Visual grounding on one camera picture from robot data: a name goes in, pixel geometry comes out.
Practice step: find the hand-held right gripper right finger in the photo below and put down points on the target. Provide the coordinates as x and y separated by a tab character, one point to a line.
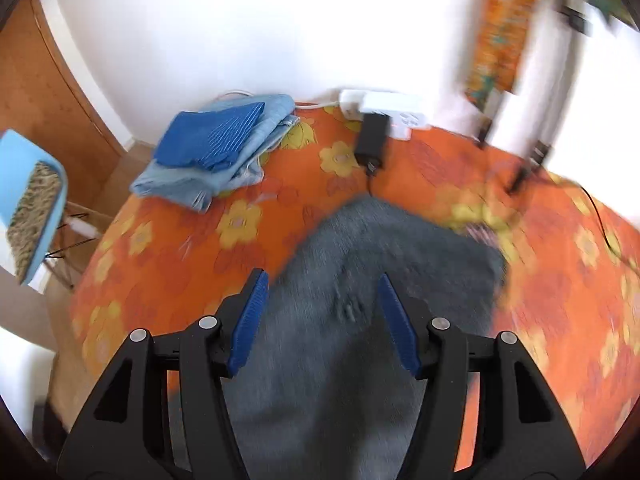
397	325

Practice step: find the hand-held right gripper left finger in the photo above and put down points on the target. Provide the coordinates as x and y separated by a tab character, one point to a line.
247	320

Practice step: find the grey pants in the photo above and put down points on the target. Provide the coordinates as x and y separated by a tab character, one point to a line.
320	385

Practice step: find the dark blue folded pants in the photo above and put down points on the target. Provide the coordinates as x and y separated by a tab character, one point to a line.
210	135

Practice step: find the orange floral tablecloth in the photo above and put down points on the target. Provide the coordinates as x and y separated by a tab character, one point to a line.
165	270

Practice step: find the light blue folded jeans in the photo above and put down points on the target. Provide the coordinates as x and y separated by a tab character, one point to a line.
170	182

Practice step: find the black power adapter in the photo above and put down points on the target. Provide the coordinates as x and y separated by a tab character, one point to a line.
370	140

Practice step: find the white power strip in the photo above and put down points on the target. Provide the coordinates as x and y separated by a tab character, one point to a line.
395	105

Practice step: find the leopard print cushion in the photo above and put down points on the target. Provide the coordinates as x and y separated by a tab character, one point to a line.
32	215

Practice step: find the blue chair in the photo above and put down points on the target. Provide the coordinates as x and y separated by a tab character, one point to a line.
15	160

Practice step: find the wooden door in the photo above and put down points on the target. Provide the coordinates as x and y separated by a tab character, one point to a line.
45	100

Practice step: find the orange patterned scarf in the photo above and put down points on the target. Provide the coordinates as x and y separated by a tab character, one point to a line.
500	35

